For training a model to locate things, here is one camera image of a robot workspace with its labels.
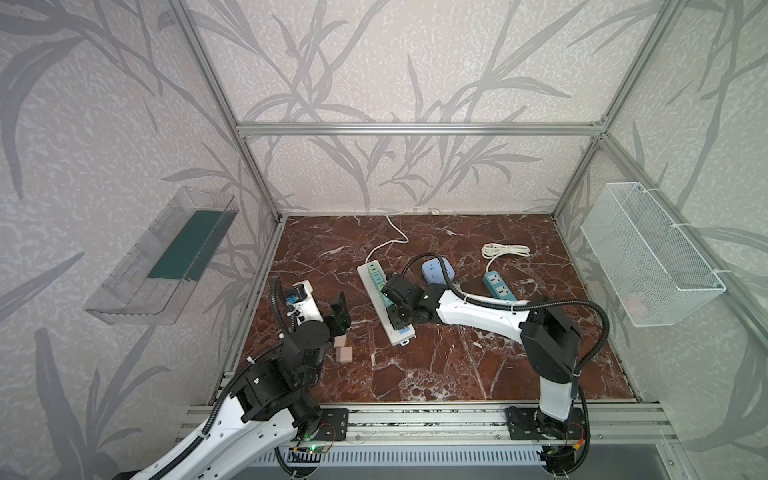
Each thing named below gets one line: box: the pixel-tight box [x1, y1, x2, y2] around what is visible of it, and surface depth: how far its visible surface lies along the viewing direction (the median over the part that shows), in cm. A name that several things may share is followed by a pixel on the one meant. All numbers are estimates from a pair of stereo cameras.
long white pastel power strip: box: [357, 262, 417, 346], surface depth 89 cm
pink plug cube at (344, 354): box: [335, 346, 353, 363], surface depth 86 cm
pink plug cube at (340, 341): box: [333, 334, 347, 348], surface depth 87 cm
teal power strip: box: [483, 270, 517, 301], surface depth 100 cm
